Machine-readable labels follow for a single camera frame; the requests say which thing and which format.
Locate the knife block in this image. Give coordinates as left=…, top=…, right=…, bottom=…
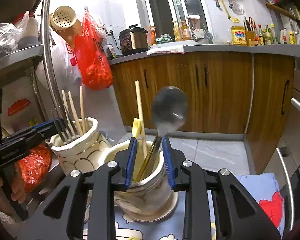
left=244, top=16, right=255, bottom=47

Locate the blue cartoon cloth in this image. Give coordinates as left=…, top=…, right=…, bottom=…
left=83, top=165, right=281, bottom=239

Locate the red plastic bag hanging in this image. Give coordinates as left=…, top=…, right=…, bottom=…
left=74, top=10, right=113, bottom=90

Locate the chopstick in holder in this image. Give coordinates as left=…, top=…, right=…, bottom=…
left=68, top=91, right=83, bottom=136

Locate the wooden chopstick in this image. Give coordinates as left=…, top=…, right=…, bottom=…
left=135, top=80, right=147, bottom=158

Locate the red bag lower left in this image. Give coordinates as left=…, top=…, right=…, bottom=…
left=18, top=144, right=52, bottom=193

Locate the electric pressure cooker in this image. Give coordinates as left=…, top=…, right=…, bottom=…
left=119, top=24, right=149, bottom=56

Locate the silver fork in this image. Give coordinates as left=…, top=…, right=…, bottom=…
left=50, top=105, right=77, bottom=145

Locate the yellow oil bottle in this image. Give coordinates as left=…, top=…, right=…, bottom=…
left=230, top=26, right=247, bottom=46

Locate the white towel on counter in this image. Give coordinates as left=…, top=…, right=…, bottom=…
left=147, top=44, right=185, bottom=56

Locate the wooden lower cabinet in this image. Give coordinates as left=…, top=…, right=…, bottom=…
left=111, top=51, right=295, bottom=173

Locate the large steel spoon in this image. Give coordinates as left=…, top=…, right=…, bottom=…
left=140, top=85, right=189, bottom=181

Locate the person's left hand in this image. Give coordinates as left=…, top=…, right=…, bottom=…
left=0, top=163, right=29, bottom=221

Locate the cream ceramic utensil holder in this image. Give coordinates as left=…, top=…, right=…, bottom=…
left=45, top=117, right=179, bottom=223

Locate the chrome cart rail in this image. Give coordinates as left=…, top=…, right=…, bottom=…
left=40, top=0, right=66, bottom=119

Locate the gold fork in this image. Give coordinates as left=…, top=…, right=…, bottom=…
left=136, top=135, right=162, bottom=181

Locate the gold perforated ladle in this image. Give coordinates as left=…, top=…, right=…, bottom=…
left=50, top=5, right=82, bottom=41

